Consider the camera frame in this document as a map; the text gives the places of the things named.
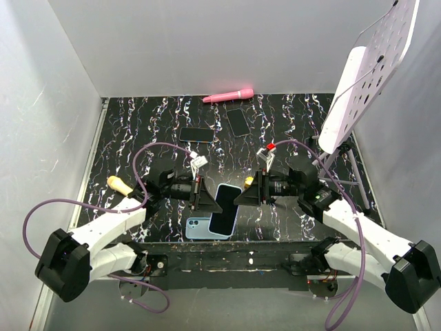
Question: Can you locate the toy figure with blue body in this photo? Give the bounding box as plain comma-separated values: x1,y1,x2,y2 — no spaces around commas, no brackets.
244,177,254,189

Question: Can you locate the beige wooden toy piece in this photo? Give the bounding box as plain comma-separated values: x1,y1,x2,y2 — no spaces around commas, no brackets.
107,176,133,197

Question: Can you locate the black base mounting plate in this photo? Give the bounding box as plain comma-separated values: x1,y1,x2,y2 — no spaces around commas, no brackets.
140,241,339,297

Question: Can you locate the light blue phone case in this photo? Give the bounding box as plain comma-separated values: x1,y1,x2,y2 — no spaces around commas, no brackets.
185,217,229,240

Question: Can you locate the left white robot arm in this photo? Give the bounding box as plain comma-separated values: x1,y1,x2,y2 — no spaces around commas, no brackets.
34,170,223,302

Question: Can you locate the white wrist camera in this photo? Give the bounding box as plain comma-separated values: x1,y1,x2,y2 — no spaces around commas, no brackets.
189,151,207,179
257,143,276,171

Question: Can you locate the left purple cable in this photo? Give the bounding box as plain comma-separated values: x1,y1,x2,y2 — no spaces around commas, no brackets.
22,143,199,314

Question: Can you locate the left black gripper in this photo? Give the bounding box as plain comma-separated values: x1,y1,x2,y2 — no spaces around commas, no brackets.
162,175,223,213

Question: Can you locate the black phone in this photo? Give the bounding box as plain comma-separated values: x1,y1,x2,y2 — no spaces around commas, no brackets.
227,108,250,137

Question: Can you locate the pink microphone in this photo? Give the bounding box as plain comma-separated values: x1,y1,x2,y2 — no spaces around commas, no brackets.
203,88,254,103

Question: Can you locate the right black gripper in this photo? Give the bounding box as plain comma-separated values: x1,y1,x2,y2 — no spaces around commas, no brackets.
233,168,302,206

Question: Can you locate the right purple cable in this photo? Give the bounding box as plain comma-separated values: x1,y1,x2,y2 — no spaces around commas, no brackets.
274,139,366,330

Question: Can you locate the purple cable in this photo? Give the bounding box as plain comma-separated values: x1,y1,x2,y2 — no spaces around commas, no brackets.
22,143,199,314
274,139,366,330

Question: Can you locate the aluminium frame rail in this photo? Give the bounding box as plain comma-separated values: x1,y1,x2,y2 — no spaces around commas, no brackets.
29,98,110,331

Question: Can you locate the blue cased phone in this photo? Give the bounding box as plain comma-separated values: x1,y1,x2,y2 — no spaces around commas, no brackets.
208,183,242,237

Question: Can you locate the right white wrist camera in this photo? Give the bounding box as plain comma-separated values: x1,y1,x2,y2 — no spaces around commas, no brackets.
257,143,276,171

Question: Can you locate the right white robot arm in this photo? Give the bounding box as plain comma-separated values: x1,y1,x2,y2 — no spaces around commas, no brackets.
234,160,440,314

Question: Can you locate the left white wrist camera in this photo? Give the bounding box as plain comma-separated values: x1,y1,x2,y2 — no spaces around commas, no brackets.
189,151,207,179

